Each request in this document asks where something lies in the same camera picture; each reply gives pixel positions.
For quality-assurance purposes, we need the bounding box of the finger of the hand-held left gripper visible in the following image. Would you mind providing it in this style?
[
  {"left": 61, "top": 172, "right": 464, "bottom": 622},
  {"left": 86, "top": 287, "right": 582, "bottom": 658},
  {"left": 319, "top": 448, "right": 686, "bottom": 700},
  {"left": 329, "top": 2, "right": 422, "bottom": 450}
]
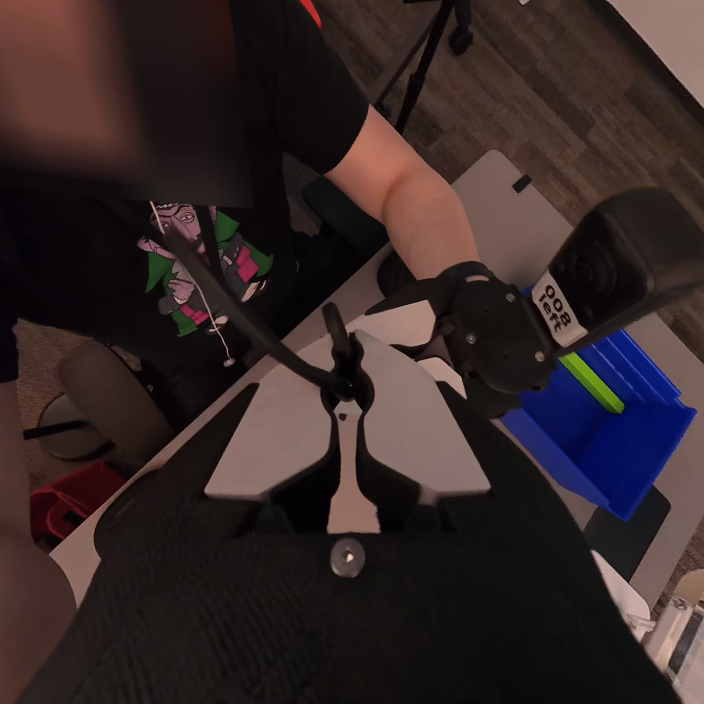
[
  {"left": 364, "top": 280, "right": 454, "bottom": 357},
  {"left": 416, "top": 356, "right": 523, "bottom": 421}
]

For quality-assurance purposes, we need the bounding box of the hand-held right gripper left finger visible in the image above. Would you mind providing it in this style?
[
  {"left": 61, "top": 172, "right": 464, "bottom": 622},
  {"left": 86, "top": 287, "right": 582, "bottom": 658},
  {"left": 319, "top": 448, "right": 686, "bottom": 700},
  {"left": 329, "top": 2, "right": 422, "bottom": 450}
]
[{"left": 203, "top": 341, "right": 344, "bottom": 533}]

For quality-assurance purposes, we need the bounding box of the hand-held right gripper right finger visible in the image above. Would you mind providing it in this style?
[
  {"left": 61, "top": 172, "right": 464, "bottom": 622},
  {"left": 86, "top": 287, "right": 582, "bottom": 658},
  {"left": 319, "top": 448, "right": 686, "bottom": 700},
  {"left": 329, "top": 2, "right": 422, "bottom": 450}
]
[{"left": 355, "top": 329, "right": 492, "bottom": 532}]

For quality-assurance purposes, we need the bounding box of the black cable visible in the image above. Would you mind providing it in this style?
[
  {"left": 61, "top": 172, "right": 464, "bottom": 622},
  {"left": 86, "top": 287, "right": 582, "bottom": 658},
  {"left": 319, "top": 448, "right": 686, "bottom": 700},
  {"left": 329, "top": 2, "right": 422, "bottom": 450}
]
[{"left": 162, "top": 223, "right": 376, "bottom": 405}]

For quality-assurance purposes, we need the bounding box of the long green block bar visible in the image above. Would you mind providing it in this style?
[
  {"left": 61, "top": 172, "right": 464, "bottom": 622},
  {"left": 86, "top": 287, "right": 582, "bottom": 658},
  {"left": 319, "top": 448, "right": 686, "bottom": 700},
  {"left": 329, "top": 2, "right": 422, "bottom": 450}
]
[{"left": 558, "top": 352, "right": 626, "bottom": 414}]

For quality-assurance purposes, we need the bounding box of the blue plastic bin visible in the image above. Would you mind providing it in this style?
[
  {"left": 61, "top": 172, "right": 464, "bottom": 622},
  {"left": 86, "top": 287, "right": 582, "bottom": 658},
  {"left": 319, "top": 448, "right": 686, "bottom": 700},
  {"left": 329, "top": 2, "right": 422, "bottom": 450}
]
[{"left": 500, "top": 286, "right": 698, "bottom": 522}]

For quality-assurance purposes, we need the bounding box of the person's left forearm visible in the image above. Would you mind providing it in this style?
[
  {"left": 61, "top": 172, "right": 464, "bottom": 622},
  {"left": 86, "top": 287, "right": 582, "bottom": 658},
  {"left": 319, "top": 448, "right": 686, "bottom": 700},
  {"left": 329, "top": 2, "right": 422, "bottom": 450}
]
[{"left": 324, "top": 104, "right": 485, "bottom": 287}]

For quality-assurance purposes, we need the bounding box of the person's right forearm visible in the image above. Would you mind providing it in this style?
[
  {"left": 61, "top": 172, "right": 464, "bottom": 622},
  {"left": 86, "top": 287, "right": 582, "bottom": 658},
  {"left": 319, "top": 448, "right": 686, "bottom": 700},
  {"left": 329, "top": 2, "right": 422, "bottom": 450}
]
[{"left": 0, "top": 379, "right": 78, "bottom": 704}]

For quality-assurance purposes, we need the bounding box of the black mesh wrist rest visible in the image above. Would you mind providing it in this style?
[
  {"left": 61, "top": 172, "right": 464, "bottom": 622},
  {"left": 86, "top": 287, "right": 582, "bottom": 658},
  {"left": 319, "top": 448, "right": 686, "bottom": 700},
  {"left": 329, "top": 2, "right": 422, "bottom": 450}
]
[{"left": 377, "top": 250, "right": 424, "bottom": 298}]

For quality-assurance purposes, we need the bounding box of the black office chair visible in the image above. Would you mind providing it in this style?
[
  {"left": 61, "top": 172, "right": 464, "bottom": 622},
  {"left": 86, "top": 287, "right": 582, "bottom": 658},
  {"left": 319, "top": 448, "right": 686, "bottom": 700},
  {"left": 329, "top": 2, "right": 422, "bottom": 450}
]
[{"left": 301, "top": 176, "right": 390, "bottom": 259}]

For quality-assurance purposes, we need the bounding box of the red plastic crate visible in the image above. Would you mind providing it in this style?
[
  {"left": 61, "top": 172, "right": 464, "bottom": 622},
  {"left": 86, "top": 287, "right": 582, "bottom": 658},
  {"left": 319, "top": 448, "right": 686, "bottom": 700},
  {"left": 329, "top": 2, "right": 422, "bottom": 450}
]
[{"left": 30, "top": 459, "right": 128, "bottom": 552}]

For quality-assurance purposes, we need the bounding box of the black rolling sign stand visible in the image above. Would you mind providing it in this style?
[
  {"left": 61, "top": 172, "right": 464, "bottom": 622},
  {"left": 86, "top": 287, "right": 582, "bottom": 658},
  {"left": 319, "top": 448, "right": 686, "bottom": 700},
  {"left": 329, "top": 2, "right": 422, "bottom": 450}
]
[{"left": 374, "top": 0, "right": 475, "bottom": 135}]

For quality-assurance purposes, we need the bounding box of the document display board with stand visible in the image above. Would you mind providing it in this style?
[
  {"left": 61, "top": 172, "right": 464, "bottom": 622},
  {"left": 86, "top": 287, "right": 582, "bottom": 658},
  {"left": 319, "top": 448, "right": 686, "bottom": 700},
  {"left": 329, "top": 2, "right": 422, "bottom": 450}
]
[{"left": 591, "top": 550, "right": 704, "bottom": 704}]

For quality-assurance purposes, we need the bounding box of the white earphone cord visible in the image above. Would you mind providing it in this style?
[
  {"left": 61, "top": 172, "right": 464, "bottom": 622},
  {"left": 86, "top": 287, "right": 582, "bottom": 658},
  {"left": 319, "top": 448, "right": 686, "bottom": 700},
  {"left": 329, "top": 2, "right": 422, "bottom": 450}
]
[{"left": 148, "top": 201, "right": 235, "bottom": 367}]

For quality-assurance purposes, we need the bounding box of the black table cable cover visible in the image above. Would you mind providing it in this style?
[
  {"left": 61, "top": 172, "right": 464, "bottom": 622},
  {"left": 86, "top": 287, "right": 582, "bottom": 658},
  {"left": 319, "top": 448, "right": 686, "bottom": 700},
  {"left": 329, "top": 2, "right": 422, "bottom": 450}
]
[{"left": 582, "top": 485, "right": 673, "bottom": 585}]

